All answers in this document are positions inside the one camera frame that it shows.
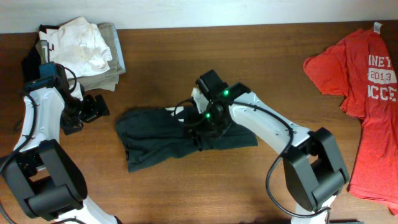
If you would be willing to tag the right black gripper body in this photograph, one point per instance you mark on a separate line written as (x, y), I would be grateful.
(211, 122)

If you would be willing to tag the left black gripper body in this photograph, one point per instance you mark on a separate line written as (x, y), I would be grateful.
(86, 109)

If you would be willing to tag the dark green t-shirt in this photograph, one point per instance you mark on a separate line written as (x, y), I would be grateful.
(152, 135)

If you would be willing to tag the red printed t-shirt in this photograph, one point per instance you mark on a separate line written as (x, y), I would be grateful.
(360, 68)

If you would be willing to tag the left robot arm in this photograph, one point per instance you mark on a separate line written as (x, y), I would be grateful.
(43, 178)

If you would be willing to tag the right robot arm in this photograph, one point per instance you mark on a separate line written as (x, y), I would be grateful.
(314, 169)

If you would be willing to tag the olive folded garment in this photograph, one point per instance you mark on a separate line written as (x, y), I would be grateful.
(107, 80)

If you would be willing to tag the white folded shirt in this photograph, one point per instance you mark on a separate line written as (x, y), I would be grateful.
(79, 46)

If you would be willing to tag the light blue folded garment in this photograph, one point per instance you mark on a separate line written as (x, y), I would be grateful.
(119, 50)

